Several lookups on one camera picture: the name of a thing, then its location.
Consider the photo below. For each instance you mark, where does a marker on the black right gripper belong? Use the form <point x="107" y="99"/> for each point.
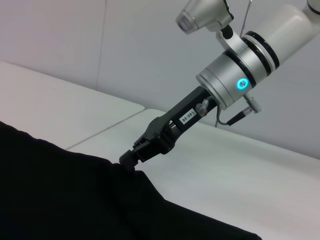
<point x="185" y="110"/>

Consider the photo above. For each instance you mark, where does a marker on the black t-shirt with beige print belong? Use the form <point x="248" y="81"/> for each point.
<point x="75" y="195"/>

